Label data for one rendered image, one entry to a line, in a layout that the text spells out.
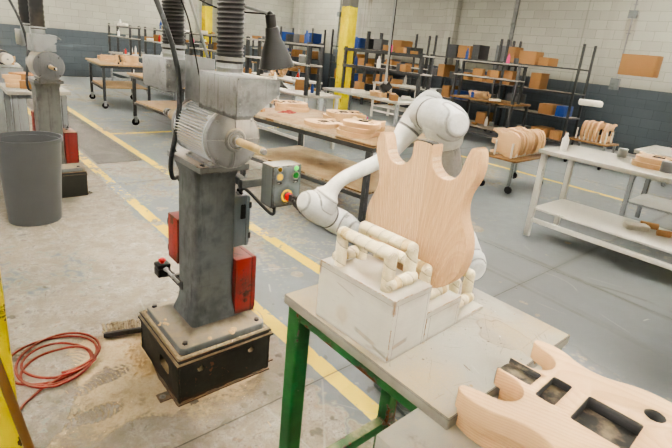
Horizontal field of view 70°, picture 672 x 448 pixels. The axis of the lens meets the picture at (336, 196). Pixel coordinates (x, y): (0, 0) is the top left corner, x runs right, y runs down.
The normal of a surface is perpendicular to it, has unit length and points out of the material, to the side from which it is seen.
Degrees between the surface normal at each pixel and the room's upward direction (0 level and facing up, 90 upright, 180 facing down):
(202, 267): 90
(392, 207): 90
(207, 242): 90
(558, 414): 0
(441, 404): 0
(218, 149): 93
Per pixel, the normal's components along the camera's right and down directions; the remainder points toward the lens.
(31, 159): 0.55, 0.36
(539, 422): 0.09, -0.95
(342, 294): -0.73, 0.14
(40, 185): 0.72, 0.33
